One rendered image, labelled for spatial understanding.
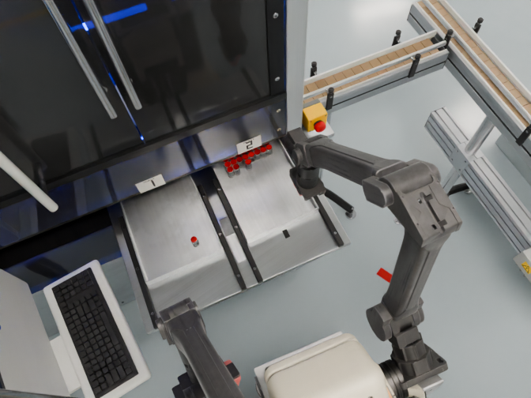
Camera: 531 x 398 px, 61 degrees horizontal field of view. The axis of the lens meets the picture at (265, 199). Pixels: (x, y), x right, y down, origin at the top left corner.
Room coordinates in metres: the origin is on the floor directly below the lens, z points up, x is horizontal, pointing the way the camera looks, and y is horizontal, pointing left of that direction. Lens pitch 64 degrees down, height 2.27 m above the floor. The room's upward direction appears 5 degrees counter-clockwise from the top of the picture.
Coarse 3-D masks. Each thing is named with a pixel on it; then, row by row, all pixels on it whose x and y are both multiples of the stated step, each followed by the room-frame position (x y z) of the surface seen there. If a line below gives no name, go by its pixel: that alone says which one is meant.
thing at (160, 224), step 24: (144, 192) 0.76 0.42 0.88; (168, 192) 0.75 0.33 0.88; (192, 192) 0.74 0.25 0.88; (144, 216) 0.66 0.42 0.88; (168, 216) 0.65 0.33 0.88; (192, 216) 0.64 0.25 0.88; (144, 240) 0.57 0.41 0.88; (168, 240) 0.57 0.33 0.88; (216, 240) 0.55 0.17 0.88; (144, 264) 0.49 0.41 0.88; (168, 264) 0.48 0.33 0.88; (192, 264) 0.47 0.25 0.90
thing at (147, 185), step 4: (156, 176) 0.72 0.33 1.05; (160, 176) 0.72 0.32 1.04; (148, 180) 0.71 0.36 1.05; (156, 180) 0.71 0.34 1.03; (160, 180) 0.72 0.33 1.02; (136, 184) 0.69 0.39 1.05; (140, 184) 0.70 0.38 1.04; (144, 184) 0.70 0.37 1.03; (148, 184) 0.70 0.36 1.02; (152, 184) 0.71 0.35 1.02; (156, 184) 0.71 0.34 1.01; (160, 184) 0.72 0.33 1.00; (140, 188) 0.70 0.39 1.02; (144, 188) 0.70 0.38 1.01; (148, 188) 0.70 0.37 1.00; (152, 188) 0.71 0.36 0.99; (140, 192) 0.69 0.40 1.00
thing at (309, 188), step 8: (296, 168) 0.63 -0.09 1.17; (296, 176) 0.60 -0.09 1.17; (296, 184) 0.58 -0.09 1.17; (304, 184) 0.56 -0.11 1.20; (312, 184) 0.56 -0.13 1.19; (320, 184) 0.57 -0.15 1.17; (304, 192) 0.55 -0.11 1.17; (312, 192) 0.55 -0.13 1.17; (320, 192) 0.55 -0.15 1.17; (304, 200) 0.53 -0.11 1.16
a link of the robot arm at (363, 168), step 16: (304, 144) 0.58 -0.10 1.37; (320, 144) 0.55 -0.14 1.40; (336, 144) 0.54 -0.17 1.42; (304, 160) 0.55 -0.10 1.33; (320, 160) 0.51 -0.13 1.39; (336, 160) 0.47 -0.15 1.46; (352, 160) 0.44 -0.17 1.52; (368, 160) 0.42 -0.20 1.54; (384, 160) 0.40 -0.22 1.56; (400, 160) 0.39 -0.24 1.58; (416, 160) 0.39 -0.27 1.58; (352, 176) 0.42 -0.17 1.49; (368, 176) 0.38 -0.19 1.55; (368, 192) 0.34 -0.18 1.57; (384, 192) 0.31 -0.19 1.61
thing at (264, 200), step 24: (216, 168) 0.82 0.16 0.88; (240, 168) 0.81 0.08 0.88; (264, 168) 0.81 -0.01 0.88; (288, 168) 0.80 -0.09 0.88; (240, 192) 0.72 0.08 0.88; (264, 192) 0.71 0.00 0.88; (288, 192) 0.70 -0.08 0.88; (240, 216) 0.63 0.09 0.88; (264, 216) 0.62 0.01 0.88; (288, 216) 0.61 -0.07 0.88
